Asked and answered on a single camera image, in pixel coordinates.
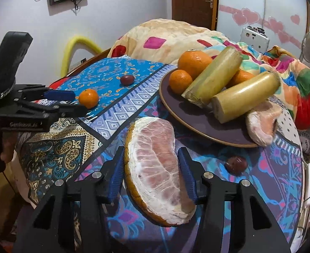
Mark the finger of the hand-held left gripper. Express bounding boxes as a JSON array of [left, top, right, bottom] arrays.
[[48, 104, 88, 121], [20, 88, 77, 102]]

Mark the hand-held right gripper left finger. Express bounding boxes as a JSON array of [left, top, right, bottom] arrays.
[[13, 146, 125, 253]]

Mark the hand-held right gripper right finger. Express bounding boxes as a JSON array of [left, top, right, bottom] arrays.
[[177, 147, 290, 253]]

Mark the small mandarin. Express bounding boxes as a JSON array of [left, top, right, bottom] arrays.
[[78, 88, 99, 109], [169, 69, 193, 94]]

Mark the purple plate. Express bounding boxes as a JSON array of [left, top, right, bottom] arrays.
[[159, 63, 263, 148]]

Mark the peeled pomelo piece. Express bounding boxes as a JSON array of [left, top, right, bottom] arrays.
[[245, 101, 282, 147]]

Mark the yellow sugarcane piece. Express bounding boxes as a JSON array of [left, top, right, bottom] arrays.
[[211, 71, 281, 124], [182, 46, 243, 108]]

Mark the medium orange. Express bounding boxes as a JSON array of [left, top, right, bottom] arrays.
[[226, 69, 256, 87]]

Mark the large orange with sticker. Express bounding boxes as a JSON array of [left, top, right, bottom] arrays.
[[178, 50, 213, 81]]

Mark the person's left hand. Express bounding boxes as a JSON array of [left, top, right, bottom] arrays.
[[1, 132, 18, 163]]

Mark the blue patterned tablecloth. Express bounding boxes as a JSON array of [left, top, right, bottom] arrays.
[[18, 57, 304, 253]]

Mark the yellow foam tube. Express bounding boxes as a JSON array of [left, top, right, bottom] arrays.
[[61, 35, 103, 77]]

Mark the red jujube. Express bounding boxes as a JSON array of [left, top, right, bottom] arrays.
[[120, 74, 135, 86], [225, 156, 248, 176]]

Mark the colourful patchwork blanket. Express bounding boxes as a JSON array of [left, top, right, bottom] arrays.
[[110, 18, 310, 129]]

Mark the white hard case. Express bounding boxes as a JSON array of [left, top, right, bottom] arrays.
[[240, 26, 270, 50]]

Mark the brown wooden door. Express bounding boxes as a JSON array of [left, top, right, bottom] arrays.
[[171, 0, 219, 29]]

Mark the wooden bed side rail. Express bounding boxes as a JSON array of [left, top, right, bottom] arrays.
[[65, 48, 113, 78]]

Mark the black hanging cable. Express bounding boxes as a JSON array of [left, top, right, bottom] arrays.
[[71, 0, 88, 16]]

